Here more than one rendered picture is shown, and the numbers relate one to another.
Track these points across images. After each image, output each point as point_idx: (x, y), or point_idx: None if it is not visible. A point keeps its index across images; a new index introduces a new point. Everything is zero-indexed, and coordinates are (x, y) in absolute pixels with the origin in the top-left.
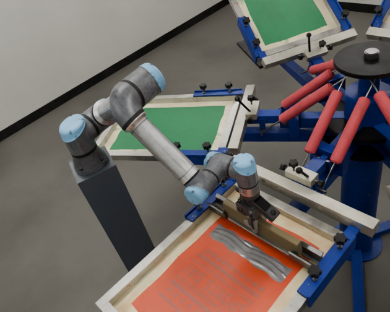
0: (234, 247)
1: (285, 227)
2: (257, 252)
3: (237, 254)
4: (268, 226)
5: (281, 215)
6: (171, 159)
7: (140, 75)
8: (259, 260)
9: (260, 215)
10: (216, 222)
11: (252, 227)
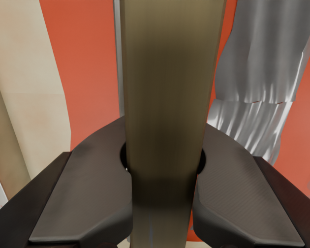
0: (264, 147)
1: (40, 30)
2: (255, 52)
3: (288, 122)
4: (182, 60)
5: (5, 89)
6: None
7: None
8: (292, 19)
9: (129, 209)
10: (192, 238)
11: (295, 187)
